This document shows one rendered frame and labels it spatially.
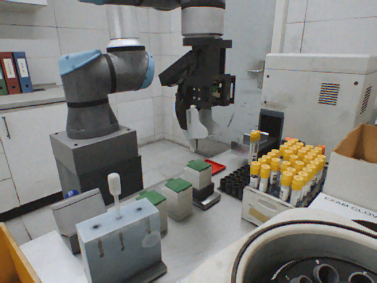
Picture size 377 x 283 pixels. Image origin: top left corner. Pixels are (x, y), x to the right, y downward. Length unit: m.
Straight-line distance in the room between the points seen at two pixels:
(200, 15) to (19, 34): 2.28
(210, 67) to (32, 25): 2.31
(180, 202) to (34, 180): 1.78
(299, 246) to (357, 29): 1.86
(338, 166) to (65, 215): 0.45
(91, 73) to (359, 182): 0.64
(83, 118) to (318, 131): 0.66
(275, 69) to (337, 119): 0.23
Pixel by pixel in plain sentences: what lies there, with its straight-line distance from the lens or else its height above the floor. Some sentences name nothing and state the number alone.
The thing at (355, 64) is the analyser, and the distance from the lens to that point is 0.73.
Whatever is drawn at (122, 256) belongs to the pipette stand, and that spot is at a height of 0.93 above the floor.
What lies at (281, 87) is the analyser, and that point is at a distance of 0.79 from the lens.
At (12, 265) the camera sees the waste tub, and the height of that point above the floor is 0.91.
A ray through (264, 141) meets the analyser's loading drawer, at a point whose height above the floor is 0.93.
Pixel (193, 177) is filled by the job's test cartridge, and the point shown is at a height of 0.93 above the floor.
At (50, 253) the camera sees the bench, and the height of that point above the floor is 0.87.
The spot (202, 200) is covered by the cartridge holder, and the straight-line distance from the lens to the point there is 0.51.
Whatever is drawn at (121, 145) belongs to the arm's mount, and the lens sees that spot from 0.72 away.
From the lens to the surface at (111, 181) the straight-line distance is 0.31.
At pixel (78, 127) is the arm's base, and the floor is 0.98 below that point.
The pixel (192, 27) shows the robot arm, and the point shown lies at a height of 1.22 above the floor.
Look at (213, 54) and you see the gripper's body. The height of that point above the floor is 1.17.
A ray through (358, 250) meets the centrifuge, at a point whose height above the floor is 0.98.
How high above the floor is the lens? 1.18
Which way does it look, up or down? 20 degrees down
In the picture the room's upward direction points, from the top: straight up
